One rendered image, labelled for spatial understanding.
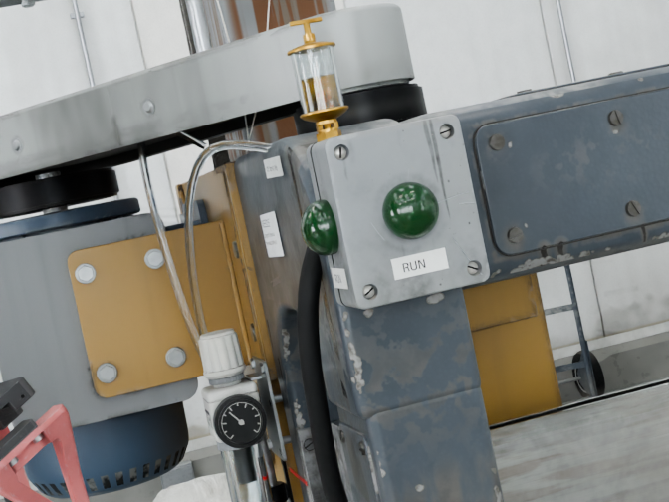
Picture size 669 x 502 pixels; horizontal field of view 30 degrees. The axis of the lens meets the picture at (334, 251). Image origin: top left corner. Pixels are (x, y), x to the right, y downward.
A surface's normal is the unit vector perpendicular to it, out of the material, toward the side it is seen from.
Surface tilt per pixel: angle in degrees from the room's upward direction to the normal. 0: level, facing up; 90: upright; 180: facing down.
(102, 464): 94
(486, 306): 90
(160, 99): 90
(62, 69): 90
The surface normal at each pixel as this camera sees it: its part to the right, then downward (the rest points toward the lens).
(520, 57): 0.24, 0.00
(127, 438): 0.44, -0.02
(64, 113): -0.59, 0.17
